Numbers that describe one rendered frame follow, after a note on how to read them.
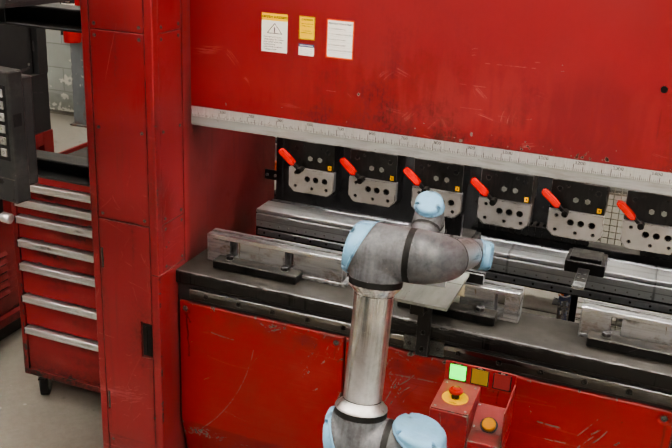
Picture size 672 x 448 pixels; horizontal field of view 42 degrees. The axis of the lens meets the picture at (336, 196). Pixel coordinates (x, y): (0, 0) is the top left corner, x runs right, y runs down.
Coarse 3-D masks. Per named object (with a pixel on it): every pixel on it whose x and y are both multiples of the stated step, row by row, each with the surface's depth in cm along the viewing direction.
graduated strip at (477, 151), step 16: (192, 112) 283; (208, 112) 281; (224, 112) 279; (288, 128) 272; (304, 128) 270; (320, 128) 268; (336, 128) 266; (352, 128) 264; (400, 144) 260; (416, 144) 258; (432, 144) 256; (448, 144) 254; (464, 144) 252; (512, 160) 248; (528, 160) 247; (544, 160) 245; (560, 160) 243; (576, 160) 242; (624, 176) 238; (640, 176) 237; (656, 176) 235
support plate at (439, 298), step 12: (468, 276) 265; (408, 288) 254; (420, 288) 254; (432, 288) 255; (444, 288) 255; (456, 288) 255; (396, 300) 248; (408, 300) 247; (420, 300) 247; (432, 300) 247; (444, 300) 248
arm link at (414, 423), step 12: (396, 420) 189; (408, 420) 190; (420, 420) 190; (432, 420) 191; (384, 432) 188; (396, 432) 186; (408, 432) 186; (420, 432) 186; (432, 432) 187; (444, 432) 188; (384, 444) 187; (396, 444) 186; (408, 444) 184; (420, 444) 183; (432, 444) 184; (444, 444) 186
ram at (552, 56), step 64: (192, 0) 271; (256, 0) 263; (320, 0) 256; (384, 0) 249; (448, 0) 242; (512, 0) 236; (576, 0) 230; (640, 0) 224; (192, 64) 278; (256, 64) 270; (320, 64) 262; (384, 64) 254; (448, 64) 247; (512, 64) 241; (576, 64) 234; (640, 64) 228; (256, 128) 276; (384, 128) 260; (448, 128) 253; (512, 128) 246; (576, 128) 239; (640, 128) 233
